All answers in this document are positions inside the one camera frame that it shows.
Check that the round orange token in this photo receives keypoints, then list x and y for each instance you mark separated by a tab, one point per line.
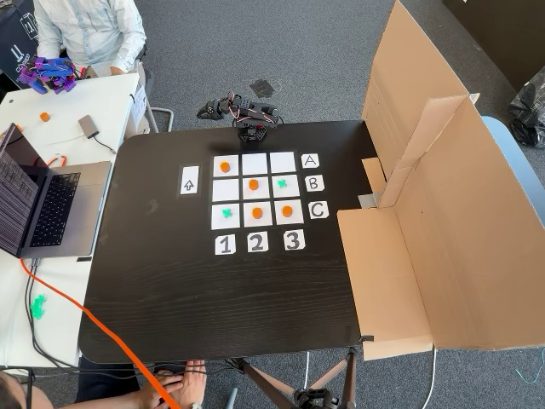
287	210
224	166
256	212
253	184
44	116

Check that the purple blue leader arm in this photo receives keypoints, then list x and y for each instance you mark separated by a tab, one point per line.
47	72

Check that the white paper grid square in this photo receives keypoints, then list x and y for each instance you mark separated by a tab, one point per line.
293	191
298	219
282	163
254	164
264	194
218	222
226	190
266	221
234	159

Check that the person's left hand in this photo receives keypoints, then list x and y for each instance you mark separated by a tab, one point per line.
117	71

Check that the person's hand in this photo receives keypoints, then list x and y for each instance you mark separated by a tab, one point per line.
189	383

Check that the floor outlet cover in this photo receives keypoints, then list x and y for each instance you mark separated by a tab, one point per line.
264	88

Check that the white arrow paper sheet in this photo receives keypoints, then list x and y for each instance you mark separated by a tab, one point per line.
189	181

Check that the white printed paper sheet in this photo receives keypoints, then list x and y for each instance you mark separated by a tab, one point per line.
139	102

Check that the black office chair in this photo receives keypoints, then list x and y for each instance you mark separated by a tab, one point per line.
145	55

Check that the paper sheet letter A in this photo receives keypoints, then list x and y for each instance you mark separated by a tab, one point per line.
310	161

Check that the white side table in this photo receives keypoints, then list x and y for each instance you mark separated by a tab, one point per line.
98	98

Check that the grey usb hub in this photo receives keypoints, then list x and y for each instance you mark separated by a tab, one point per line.
88	126

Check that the paper sheet letter B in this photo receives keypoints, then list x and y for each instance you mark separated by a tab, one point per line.
314	183

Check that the paper sheet number 1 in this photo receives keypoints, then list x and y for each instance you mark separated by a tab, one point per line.
225	245

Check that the paper sheet number 2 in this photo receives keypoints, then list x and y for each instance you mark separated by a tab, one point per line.
257	242

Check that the person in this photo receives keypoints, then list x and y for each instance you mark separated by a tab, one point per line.
17	396
93	30

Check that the paper sheet letter C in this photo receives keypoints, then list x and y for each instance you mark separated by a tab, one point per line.
318	210

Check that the paper sheet number 3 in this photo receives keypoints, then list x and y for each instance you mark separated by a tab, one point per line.
294	240

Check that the grey open laptop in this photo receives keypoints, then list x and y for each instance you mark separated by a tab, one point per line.
64	204

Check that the grey tape piece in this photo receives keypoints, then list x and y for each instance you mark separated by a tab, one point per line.
368	201

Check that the large brown cardboard box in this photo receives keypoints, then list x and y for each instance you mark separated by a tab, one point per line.
468	234

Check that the dark brown cabinet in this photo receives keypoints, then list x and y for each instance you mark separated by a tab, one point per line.
511	34

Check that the black plastic bag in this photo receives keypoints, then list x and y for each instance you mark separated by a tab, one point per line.
530	111

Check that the camera tripod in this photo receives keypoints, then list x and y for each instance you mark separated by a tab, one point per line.
313	398

